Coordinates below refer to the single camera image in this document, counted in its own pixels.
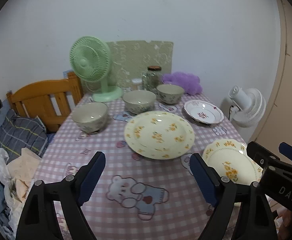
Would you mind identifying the scalloped yellow floral plate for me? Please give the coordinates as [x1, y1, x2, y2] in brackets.
[202, 139, 263, 185]

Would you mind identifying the white pink-rimmed plate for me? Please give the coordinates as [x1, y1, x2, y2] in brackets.
[183, 100, 224, 125]

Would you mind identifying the large yellow floral plate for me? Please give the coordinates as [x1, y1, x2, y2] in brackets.
[124, 111, 195, 160]

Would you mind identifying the cream ceramic bowl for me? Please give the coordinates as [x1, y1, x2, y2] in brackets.
[71, 102, 108, 133]
[157, 84, 185, 105]
[122, 90, 156, 114]

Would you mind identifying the pile of clothes and bags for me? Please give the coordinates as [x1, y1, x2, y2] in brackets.
[0, 148, 42, 239]

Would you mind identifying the white desk fan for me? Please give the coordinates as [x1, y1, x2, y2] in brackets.
[228, 86, 266, 128]

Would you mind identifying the grey plaid pillow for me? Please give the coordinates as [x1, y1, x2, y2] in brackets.
[0, 109, 49, 161]

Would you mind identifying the purple plush cushion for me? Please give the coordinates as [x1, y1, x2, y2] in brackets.
[162, 72, 203, 95]

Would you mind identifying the pink checkered tablecloth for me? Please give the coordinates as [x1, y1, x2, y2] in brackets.
[35, 99, 242, 239]

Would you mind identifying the glass jar with dark lid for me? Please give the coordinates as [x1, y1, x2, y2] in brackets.
[142, 66, 162, 93]

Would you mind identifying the cotton swab container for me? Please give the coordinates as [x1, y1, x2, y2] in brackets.
[131, 78, 143, 90]

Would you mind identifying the green patterned board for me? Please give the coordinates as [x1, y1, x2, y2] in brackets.
[82, 39, 174, 93]

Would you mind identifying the green desk fan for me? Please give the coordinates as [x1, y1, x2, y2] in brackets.
[70, 36, 123, 102]

